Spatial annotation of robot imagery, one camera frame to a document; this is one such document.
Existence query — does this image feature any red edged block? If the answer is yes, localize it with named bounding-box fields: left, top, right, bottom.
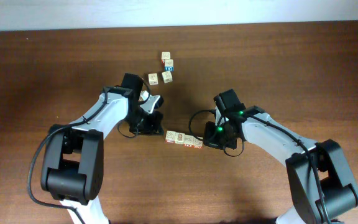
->
left=193, top=137, right=203, bottom=149

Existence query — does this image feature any pineapple 2 block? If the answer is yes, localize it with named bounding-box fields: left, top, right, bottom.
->
left=174, top=133, right=185, bottom=144

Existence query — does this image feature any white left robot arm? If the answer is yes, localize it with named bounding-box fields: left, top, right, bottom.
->
left=39, top=86, right=163, bottom=223

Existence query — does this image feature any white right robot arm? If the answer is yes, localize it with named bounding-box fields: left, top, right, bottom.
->
left=203, top=105, right=358, bottom=223

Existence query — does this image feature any blue 2 block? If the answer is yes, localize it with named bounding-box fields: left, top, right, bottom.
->
left=162, top=71, right=173, bottom=83

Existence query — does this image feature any blue D block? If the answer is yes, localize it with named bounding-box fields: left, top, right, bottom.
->
left=164, top=59, right=174, bottom=72

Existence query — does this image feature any red top edge block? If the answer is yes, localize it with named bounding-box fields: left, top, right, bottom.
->
left=161, top=52, right=171, bottom=64

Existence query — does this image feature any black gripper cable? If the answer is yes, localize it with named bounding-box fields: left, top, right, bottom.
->
left=187, top=109, right=245, bottom=157

